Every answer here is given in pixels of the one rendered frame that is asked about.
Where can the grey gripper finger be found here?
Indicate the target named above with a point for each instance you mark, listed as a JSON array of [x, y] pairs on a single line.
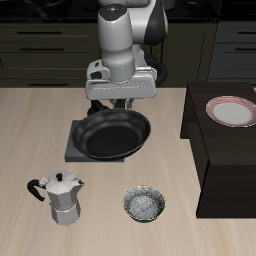
[[112, 103], [129, 104]]

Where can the dark grey stove plate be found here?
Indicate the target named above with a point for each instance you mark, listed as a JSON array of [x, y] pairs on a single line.
[[70, 150]]

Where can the white plate with red rim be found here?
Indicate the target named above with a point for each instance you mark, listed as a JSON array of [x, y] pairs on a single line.
[[231, 112]]

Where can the black frying pan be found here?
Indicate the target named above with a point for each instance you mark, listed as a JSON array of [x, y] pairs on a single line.
[[111, 136]]

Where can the grey speckled bowl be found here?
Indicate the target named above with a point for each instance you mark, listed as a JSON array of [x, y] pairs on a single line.
[[144, 204]]

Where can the dark wooden cabinet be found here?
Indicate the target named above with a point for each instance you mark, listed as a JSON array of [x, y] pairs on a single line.
[[223, 160]]

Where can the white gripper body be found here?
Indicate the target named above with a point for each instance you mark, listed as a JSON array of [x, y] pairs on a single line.
[[120, 89]]

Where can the silver moka pot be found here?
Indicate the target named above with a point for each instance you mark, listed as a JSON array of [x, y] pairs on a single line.
[[63, 196]]

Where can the dark kitchen cupboards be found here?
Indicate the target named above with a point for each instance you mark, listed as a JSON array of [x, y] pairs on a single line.
[[46, 50]]

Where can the grey drawer unit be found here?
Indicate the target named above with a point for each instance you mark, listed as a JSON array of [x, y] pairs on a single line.
[[233, 50]]

